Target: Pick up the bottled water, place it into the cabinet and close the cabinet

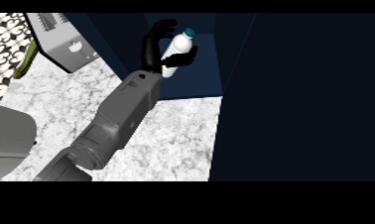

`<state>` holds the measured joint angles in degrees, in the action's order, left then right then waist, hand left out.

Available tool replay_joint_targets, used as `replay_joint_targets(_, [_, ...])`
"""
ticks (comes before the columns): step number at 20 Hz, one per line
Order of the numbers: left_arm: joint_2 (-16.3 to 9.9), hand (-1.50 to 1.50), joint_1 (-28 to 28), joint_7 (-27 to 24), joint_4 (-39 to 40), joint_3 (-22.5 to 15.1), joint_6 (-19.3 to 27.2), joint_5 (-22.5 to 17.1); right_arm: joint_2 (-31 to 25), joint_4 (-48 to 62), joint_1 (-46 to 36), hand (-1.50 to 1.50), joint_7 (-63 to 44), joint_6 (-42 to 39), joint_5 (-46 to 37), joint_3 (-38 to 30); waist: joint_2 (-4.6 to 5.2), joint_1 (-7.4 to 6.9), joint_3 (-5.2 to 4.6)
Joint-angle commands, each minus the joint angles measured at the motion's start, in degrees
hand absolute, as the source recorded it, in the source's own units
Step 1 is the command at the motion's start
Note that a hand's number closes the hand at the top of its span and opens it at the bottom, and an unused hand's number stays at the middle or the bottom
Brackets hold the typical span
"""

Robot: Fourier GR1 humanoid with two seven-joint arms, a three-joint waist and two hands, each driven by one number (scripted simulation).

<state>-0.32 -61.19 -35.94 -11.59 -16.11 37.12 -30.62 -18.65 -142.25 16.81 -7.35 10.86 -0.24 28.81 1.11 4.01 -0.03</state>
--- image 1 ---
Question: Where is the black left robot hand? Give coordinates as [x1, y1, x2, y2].
[140, 18, 199, 74]

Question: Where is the white water bottle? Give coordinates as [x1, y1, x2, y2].
[159, 28, 198, 79]

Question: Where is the dark blue cabinet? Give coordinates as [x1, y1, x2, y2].
[63, 12, 258, 101]

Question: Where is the dark blue cabinet door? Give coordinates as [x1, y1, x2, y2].
[208, 12, 375, 182]

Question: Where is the grey box with white icons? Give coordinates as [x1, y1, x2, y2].
[25, 12, 102, 74]

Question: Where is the green strip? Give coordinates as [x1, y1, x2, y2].
[12, 40, 40, 80]

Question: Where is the black and white patterned panel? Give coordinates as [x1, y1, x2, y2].
[0, 12, 37, 101]

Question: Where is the grey rounded block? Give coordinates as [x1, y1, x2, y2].
[0, 105, 40, 180]

